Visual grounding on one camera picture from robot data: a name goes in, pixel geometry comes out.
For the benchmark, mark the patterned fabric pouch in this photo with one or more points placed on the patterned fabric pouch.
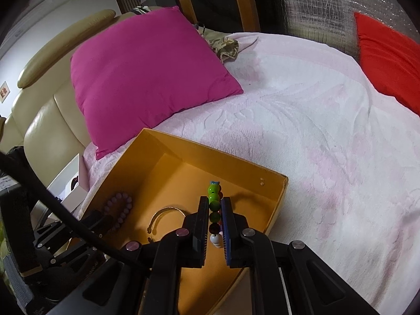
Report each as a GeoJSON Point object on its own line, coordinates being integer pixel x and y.
{"type": "Point", "coordinates": [223, 46]}

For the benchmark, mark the orange cardboard box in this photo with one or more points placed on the orange cardboard box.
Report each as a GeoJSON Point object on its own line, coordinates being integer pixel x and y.
{"type": "Point", "coordinates": [183, 183]}

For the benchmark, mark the pink cushion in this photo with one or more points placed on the pink cushion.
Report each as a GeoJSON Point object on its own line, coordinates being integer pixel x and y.
{"type": "Point", "coordinates": [147, 78]}

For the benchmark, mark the pale pink blanket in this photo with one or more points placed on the pale pink blanket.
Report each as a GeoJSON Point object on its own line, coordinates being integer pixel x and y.
{"type": "Point", "coordinates": [311, 131]}

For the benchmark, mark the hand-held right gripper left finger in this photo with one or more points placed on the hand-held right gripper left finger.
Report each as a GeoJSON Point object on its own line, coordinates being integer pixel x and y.
{"type": "Point", "coordinates": [203, 211]}

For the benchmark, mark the silver insulation sheet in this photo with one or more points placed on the silver insulation sheet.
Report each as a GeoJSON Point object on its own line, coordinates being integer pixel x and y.
{"type": "Point", "coordinates": [321, 6]}

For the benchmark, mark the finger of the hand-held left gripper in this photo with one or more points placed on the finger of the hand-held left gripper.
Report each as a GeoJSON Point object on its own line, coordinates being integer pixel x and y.
{"type": "Point", "coordinates": [78, 252]}
{"type": "Point", "coordinates": [95, 220]}

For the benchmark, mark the small wall picture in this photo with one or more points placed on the small wall picture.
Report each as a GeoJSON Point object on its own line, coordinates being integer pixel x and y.
{"type": "Point", "coordinates": [4, 92]}

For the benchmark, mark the red cushion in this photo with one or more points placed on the red cushion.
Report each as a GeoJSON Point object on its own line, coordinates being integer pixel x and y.
{"type": "Point", "coordinates": [390, 59]}

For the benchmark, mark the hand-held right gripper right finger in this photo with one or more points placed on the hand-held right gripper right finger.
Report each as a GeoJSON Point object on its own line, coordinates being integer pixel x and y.
{"type": "Point", "coordinates": [226, 216]}

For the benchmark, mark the wooden cabinet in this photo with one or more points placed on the wooden cabinet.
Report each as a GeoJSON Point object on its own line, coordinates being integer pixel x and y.
{"type": "Point", "coordinates": [183, 3]}

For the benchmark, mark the white cardboard box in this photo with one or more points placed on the white cardboard box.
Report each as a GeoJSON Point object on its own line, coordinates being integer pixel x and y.
{"type": "Point", "coordinates": [73, 198]}

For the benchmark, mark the thin metal bangle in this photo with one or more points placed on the thin metal bangle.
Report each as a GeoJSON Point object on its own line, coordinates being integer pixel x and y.
{"type": "Point", "coordinates": [164, 208]}

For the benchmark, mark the beige leather sofa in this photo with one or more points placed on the beige leather sofa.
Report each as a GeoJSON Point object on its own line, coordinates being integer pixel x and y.
{"type": "Point", "coordinates": [49, 121]}

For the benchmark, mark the striped cloth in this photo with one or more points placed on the striped cloth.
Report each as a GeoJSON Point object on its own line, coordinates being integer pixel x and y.
{"type": "Point", "coordinates": [141, 10]}

